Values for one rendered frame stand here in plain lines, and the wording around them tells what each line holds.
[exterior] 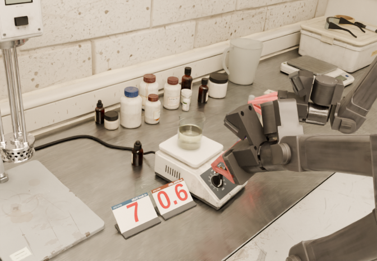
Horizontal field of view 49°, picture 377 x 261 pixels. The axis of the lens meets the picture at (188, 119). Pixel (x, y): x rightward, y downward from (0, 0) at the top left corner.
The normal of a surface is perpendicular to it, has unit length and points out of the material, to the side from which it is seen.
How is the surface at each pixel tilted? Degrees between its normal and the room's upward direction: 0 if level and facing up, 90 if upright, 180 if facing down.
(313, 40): 93
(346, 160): 92
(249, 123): 54
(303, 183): 0
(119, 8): 90
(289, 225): 0
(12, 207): 0
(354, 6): 90
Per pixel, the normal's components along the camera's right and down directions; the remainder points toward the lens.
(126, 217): 0.47, -0.39
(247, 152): -0.67, 0.44
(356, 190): 0.09, -0.87
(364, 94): -0.22, 0.36
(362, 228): -0.98, 0.05
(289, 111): 0.27, -0.15
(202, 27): 0.71, 0.40
